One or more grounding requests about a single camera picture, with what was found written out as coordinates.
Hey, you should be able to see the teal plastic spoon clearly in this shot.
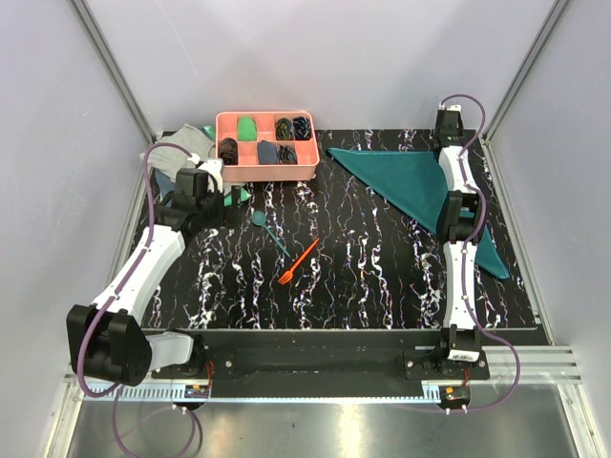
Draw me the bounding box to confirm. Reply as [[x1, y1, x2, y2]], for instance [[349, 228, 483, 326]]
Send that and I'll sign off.
[[251, 211, 290, 257]]

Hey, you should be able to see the grey cloth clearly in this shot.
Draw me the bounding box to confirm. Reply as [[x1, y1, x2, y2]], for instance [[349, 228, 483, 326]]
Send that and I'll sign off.
[[147, 124, 215, 181]]

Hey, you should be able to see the dark maroon rolled cloth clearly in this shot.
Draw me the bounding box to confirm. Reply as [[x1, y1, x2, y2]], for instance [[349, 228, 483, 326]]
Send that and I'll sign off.
[[219, 137, 239, 166]]

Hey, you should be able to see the mint green cloth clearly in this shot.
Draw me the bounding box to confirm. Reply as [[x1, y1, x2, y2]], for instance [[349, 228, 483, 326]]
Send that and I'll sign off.
[[200, 126, 252, 207]]

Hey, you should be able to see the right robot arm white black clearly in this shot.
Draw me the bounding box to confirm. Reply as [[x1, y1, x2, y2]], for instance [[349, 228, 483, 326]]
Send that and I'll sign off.
[[433, 105, 485, 379]]

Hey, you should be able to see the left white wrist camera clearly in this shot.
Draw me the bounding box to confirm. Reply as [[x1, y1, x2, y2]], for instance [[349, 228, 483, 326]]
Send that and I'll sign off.
[[196, 158, 224, 193]]

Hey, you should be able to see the dark patterned rolled cloth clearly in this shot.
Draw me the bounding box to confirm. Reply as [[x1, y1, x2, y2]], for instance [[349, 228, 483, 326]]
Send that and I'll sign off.
[[278, 145, 298, 165]]

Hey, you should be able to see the orange plastic fork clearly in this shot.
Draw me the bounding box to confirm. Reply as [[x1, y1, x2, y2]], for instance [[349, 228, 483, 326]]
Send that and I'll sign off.
[[278, 238, 320, 284]]

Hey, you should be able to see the green rolled cloth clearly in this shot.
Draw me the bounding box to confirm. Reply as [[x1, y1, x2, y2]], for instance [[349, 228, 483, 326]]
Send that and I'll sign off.
[[237, 116, 258, 141]]

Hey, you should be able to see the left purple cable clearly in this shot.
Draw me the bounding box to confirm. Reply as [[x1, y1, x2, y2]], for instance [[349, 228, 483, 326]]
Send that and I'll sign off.
[[75, 141, 204, 457]]

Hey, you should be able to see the teal cloth napkin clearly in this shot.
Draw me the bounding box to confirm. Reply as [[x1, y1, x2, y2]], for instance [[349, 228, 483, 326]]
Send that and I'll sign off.
[[326, 147, 512, 281]]

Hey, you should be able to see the yellow dark patterned roll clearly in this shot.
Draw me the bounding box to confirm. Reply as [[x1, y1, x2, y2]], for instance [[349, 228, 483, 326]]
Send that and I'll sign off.
[[275, 117, 294, 141]]

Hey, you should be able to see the dark blue cloth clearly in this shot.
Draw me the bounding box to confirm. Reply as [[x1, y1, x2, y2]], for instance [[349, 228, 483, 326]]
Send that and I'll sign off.
[[155, 170, 175, 198]]

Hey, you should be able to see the pink divided organizer tray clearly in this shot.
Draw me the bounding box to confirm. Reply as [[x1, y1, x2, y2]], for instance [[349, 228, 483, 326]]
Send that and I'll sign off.
[[216, 111, 320, 182]]

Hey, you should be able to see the slate blue rolled cloth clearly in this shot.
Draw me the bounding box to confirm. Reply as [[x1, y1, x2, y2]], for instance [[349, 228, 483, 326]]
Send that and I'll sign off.
[[257, 140, 278, 165]]

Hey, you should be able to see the blue dark patterned roll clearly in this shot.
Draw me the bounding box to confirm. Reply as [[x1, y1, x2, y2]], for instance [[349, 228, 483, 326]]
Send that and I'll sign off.
[[292, 115, 312, 140]]

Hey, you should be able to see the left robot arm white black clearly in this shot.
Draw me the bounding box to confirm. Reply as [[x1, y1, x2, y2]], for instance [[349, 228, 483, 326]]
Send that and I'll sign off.
[[66, 159, 224, 386]]

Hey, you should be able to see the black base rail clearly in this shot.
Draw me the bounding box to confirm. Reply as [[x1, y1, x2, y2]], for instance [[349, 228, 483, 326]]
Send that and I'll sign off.
[[153, 330, 490, 401]]

